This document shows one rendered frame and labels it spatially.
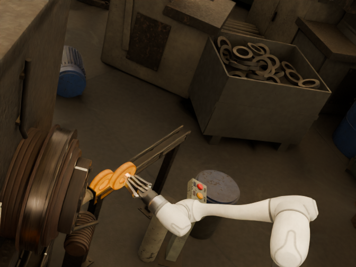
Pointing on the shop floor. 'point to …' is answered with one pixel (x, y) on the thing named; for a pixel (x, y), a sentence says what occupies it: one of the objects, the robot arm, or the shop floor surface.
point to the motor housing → (78, 241)
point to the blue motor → (71, 73)
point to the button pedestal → (175, 255)
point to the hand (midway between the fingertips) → (123, 174)
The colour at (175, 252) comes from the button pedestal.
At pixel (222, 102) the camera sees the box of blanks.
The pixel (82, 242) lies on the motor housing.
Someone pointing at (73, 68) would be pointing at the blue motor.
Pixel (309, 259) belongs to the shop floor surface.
